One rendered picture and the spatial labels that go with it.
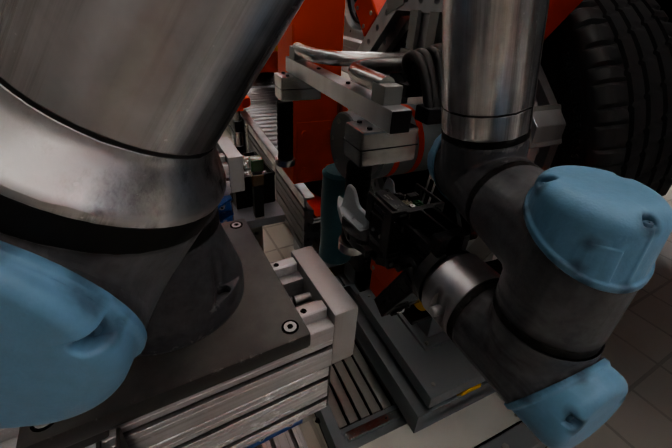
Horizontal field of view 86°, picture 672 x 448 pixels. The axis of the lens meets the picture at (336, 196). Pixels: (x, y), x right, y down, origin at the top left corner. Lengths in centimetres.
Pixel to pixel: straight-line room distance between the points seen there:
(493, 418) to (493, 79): 109
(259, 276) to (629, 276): 32
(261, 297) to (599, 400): 29
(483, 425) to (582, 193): 105
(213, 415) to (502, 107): 42
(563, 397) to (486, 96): 22
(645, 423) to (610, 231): 140
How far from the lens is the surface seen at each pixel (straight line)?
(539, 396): 31
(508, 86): 31
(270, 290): 41
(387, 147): 49
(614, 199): 26
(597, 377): 32
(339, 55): 68
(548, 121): 57
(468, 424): 124
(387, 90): 47
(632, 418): 161
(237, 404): 48
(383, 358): 120
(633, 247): 25
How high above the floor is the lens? 110
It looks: 29 degrees down
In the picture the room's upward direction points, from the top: 4 degrees clockwise
